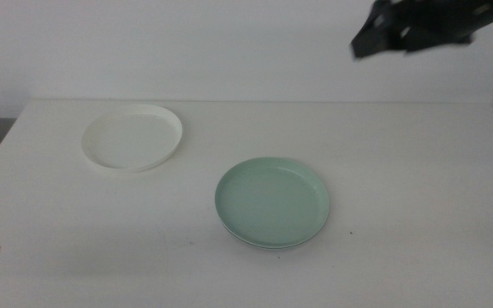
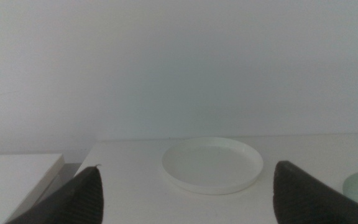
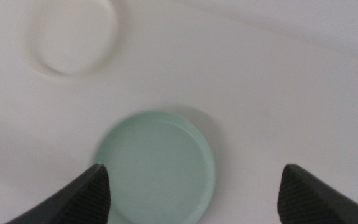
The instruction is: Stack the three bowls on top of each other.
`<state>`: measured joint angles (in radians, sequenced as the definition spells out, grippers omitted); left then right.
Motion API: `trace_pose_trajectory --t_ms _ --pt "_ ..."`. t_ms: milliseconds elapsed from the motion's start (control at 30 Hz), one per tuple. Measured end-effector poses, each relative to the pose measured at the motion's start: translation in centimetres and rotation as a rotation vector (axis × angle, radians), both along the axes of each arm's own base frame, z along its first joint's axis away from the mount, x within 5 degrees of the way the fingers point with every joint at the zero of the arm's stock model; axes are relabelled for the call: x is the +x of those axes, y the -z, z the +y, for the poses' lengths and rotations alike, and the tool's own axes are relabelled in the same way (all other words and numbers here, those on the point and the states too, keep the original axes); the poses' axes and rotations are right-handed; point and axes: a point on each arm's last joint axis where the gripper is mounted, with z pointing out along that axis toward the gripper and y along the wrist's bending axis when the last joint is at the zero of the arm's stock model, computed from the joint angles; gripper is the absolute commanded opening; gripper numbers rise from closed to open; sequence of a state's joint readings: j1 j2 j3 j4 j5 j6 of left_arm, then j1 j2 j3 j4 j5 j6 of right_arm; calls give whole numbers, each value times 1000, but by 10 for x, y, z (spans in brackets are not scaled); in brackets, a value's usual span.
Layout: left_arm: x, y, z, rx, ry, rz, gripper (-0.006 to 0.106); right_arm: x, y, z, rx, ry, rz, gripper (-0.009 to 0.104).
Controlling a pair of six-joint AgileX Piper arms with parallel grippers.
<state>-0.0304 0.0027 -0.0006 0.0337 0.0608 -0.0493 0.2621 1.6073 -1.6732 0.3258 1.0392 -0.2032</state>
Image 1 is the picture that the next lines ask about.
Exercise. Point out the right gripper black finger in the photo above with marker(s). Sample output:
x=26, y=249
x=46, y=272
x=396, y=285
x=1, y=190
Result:
x=439, y=39
x=375, y=38

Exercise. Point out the pale green shallow bowl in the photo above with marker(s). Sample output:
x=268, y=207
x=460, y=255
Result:
x=272, y=201

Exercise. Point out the white shallow bowl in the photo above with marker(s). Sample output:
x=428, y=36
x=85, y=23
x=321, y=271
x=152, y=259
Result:
x=132, y=137

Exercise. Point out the grey shallow bowl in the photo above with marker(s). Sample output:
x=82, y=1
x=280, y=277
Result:
x=272, y=247

